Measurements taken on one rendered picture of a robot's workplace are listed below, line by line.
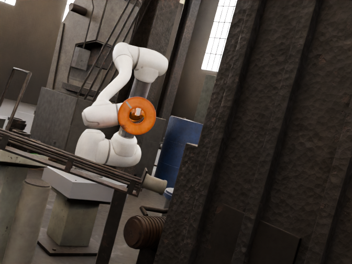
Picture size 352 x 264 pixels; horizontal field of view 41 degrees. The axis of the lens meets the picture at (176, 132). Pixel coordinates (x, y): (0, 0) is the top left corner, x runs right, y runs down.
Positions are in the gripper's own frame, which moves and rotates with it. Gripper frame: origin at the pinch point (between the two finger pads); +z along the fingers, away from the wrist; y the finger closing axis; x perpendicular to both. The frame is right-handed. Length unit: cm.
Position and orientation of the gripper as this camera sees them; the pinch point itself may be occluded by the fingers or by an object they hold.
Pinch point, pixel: (138, 111)
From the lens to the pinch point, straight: 189.6
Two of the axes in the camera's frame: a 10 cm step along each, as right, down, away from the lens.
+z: 1.4, 0.4, -9.9
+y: -9.6, -2.5, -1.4
